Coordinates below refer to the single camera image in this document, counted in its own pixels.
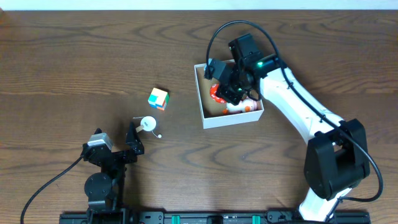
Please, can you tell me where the pink white toy duck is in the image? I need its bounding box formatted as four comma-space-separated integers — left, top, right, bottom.
223, 98, 257, 114

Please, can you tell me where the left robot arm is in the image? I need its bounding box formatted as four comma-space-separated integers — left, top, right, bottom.
81, 122, 144, 224

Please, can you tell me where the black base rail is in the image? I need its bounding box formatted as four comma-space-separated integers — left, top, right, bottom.
58, 210, 371, 224

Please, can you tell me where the white rattle drum toy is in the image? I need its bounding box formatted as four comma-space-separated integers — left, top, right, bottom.
134, 116, 162, 139

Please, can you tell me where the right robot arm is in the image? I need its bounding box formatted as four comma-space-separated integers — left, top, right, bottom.
205, 34, 372, 223

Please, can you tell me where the red lettered ball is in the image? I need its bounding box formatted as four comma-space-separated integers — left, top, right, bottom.
210, 83, 226, 103

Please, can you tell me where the multicoloured puzzle cube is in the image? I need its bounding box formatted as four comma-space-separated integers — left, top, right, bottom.
148, 88, 170, 111

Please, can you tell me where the white cardboard box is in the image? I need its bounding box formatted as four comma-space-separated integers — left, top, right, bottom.
194, 63, 264, 129

